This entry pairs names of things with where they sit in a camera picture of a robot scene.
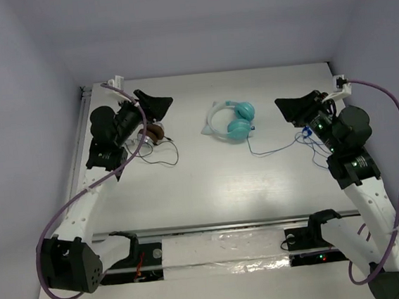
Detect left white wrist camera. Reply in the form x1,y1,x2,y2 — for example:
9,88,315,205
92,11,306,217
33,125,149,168
105,75,127,102

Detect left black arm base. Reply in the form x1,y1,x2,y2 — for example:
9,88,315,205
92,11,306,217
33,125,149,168
101,231,164,286

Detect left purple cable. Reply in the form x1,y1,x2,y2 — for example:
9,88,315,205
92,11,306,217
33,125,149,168
19,79,164,299

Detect white foam taped block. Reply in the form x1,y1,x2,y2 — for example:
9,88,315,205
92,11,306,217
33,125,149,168
162,229,291,280

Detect brown silver headphones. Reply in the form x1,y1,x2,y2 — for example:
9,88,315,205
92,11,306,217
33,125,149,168
127,122,167,146

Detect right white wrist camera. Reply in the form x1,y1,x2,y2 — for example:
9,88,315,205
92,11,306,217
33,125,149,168
322,74,352,103

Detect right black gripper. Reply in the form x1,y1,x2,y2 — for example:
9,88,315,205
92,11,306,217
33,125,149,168
274,87,343,158

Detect teal white headphones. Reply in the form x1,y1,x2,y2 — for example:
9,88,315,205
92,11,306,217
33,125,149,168
201,100,255,141

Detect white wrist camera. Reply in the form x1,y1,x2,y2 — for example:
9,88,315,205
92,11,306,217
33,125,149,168
105,75,127,102
322,74,352,103

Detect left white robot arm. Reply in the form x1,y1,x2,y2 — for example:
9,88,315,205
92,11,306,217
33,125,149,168
36,89,174,299

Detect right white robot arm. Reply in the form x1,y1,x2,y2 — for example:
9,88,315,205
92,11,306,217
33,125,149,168
275,90,399,299

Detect thin black headphone cable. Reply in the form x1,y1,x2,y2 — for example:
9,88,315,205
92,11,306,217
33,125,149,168
126,133,182,171

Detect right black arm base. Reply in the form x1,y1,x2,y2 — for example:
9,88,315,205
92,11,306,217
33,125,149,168
280,209,347,267

